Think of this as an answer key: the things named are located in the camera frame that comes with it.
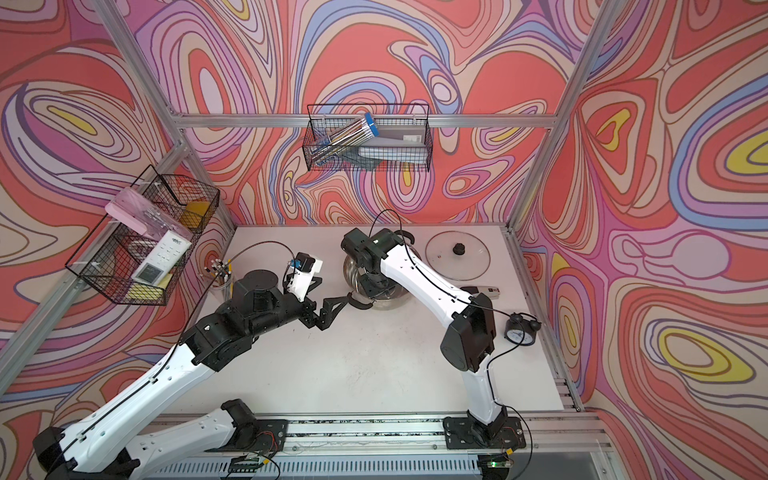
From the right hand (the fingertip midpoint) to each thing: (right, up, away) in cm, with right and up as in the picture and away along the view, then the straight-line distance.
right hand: (387, 295), depth 81 cm
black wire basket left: (-58, +13, -12) cm, 61 cm away
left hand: (-12, +3, -15) cm, 19 cm away
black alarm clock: (+38, -10, +3) cm, 40 cm away
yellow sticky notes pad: (-59, +2, -9) cm, 60 cm away
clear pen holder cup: (-49, +4, +5) cm, 49 cm away
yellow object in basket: (-51, +23, -3) cm, 56 cm away
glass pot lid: (+27, +11, +27) cm, 39 cm away
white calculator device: (-53, +10, -12) cm, 55 cm away
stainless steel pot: (+2, -4, +14) cm, 15 cm away
